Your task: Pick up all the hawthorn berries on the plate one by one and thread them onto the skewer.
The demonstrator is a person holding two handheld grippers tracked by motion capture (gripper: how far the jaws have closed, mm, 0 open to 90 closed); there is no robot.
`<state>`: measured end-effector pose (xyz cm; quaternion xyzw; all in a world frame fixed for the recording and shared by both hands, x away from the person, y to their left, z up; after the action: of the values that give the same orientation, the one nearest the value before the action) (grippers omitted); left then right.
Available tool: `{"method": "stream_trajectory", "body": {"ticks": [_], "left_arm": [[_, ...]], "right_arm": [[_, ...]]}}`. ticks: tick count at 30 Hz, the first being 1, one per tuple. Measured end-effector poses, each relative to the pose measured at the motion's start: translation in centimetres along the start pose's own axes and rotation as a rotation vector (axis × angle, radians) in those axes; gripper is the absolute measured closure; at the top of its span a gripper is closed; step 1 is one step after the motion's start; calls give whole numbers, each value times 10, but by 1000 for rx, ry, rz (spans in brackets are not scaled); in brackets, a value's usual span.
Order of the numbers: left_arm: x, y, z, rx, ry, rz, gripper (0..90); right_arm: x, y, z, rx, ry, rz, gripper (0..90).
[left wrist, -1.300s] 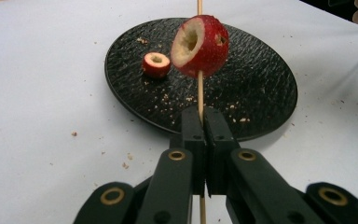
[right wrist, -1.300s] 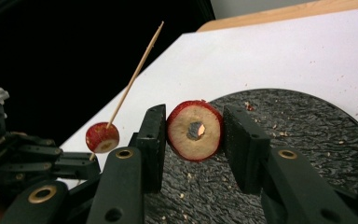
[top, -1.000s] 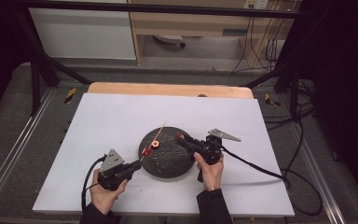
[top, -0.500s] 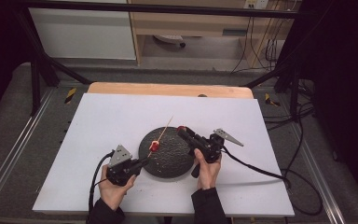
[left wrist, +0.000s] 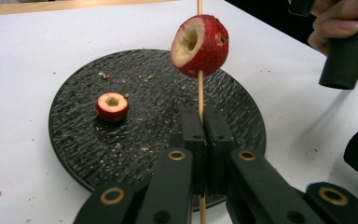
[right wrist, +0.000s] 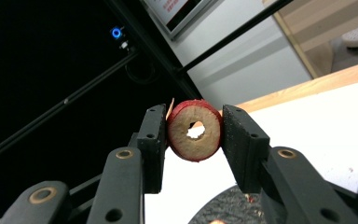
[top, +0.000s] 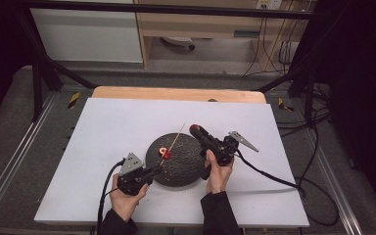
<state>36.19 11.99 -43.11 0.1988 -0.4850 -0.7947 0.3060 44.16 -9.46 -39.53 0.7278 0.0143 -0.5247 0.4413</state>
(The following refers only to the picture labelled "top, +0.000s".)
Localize bundle of black floor cables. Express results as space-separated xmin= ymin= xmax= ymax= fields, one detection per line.
xmin=275 ymin=82 xmax=334 ymax=138

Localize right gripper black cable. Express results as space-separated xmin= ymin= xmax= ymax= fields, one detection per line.
xmin=234 ymin=149 xmax=341 ymax=228

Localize person's left hand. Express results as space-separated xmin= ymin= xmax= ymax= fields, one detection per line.
xmin=110 ymin=173 xmax=150 ymax=223

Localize yellow black floor tape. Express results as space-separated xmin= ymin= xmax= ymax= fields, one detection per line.
xmin=67 ymin=91 xmax=81 ymax=110
xmin=277 ymin=97 xmax=296 ymax=113

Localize white foam board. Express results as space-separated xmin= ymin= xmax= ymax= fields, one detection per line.
xmin=33 ymin=97 xmax=310 ymax=228

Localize person's right hand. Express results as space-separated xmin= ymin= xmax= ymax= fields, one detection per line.
xmin=205 ymin=149 xmax=235 ymax=195

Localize thin bamboo skewer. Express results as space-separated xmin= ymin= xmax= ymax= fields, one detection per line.
xmin=159 ymin=120 xmax=188 ymax=166

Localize wooden table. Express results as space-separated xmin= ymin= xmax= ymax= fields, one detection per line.
xmin=91 ymin=85 xmax=267 ymax=105

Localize black metal frame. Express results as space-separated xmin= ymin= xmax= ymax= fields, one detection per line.
xmin=13 ymin=0 xmax=321 ymax=125

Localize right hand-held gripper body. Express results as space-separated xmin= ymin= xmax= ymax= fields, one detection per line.
xmin=201 ymin=131 xmax=259 ymax=181

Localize white cabinet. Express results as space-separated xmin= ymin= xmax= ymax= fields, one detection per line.
xmin=29 ymin=8 xmax=144 ymax=64

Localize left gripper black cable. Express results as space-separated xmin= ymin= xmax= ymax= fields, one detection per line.
xmin=96 ymin=159 xmax=126 ymax=235

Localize round black stone plate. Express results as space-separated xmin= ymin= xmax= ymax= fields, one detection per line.
xmin=145 ymin=132 xmax=207 ymax=188

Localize light wooden desk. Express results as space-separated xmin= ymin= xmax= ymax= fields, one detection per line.
xmin=133 ymin=0 xmax=311 ymax=71

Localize hanging black cables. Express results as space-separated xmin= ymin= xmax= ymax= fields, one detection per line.
xmin=243 ymin=16 xmax=297 ymax=77

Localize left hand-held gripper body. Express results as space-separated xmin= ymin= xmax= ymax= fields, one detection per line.
xmin=117 ymin=152 xmax=150 ymax=196

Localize white wall socket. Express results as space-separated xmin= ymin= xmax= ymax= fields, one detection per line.
xmin=255 ymin=0 xmax=283 ymax=11

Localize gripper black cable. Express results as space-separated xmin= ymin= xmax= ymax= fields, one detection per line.
xmin=96 ymin=159 xmax=126 ymax=235
xmin=234 ymin=149 xmax=341 ymax=228

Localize aluminium floor rail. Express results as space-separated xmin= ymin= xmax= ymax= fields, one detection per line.
xmin=0 ymin=92 xmax=58 ymax=226
xmin=305 ymin=126 xmax=365 ymax=235

